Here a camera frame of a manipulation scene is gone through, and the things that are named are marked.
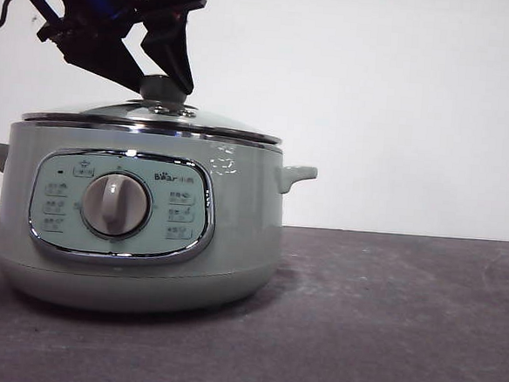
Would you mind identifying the glass lid with green knob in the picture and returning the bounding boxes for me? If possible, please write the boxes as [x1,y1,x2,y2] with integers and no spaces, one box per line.
[20,65,288,151]

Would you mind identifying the green electric cooking pot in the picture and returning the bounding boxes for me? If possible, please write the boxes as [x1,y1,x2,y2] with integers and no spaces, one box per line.
[0,115,321,328]

